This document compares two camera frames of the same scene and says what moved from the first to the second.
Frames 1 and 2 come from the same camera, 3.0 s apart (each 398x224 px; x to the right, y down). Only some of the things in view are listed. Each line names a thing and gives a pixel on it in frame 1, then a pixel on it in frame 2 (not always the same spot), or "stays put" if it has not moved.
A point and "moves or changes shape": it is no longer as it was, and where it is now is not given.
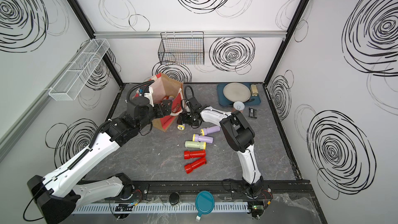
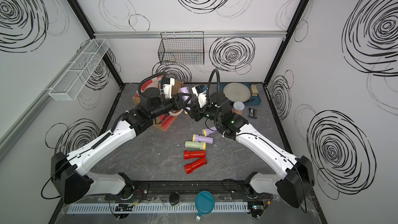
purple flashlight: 181,127 moves or changes shape
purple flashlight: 203,131 stays put
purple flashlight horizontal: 196,137 stays put
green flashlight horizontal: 202,145 stays put
